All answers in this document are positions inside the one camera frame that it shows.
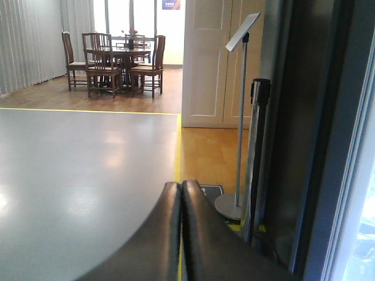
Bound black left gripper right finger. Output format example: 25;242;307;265
182;180;293;280

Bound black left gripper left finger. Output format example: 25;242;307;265
78;182;182;280

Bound fridge door with white liner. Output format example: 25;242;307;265
255;1;374;280

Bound silver sign stand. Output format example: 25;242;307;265
214;12;261;221

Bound grey floor sign mat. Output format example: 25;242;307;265
200;184;224;206

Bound cream panelled door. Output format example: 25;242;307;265
182;1;266;128

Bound wooden dining chair right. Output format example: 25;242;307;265
129;35;166;98

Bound wooden dining chair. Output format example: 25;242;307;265
82;32;122;98
62;32;87;91
129;35;166;98

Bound wooden dining chair front left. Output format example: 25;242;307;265
82;32;122;98

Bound wooden dining chair far left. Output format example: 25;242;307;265
62;32;87;91

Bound round wooden dining table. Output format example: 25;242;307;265
112;46;151;88

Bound black vase with flowers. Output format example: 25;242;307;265
121;28;138;50

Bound white vertical blinds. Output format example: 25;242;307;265
1;1;94;98

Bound chrome stanchion post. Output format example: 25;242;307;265
240;78;271;245

